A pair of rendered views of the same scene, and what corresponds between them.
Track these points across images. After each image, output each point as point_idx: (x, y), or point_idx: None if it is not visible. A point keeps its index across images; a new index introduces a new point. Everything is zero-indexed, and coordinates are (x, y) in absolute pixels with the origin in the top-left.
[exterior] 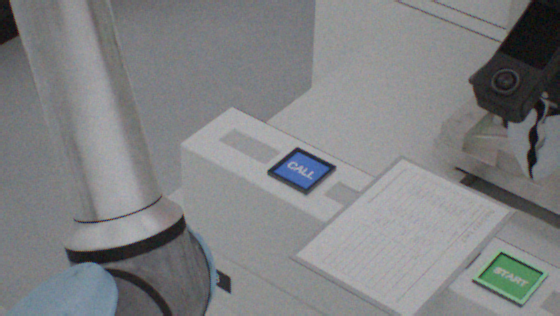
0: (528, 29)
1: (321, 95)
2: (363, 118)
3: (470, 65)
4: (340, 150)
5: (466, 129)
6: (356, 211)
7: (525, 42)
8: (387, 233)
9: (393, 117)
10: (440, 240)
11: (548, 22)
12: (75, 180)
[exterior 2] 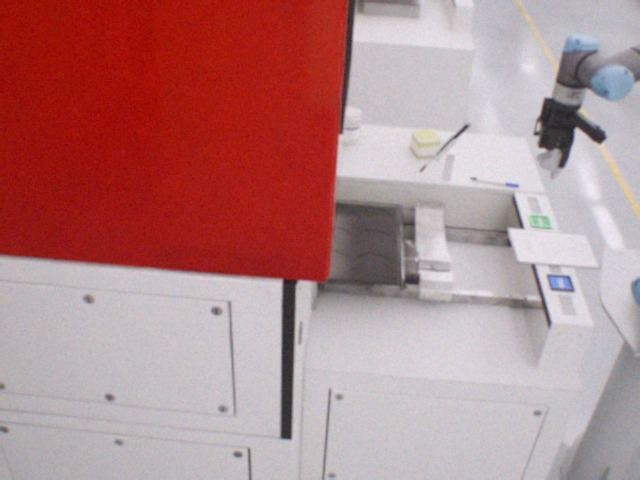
0: (586, 120)
1: (432, 371)
2: (433, 347)
3: (344, 326)
4: (466, 345)
5: (449, 273)
6: (560, 261)
7: (589, 122)
8: (559, 251)
9: (420, 337)
10: (545, 239)
11: (581, 115)
12: None
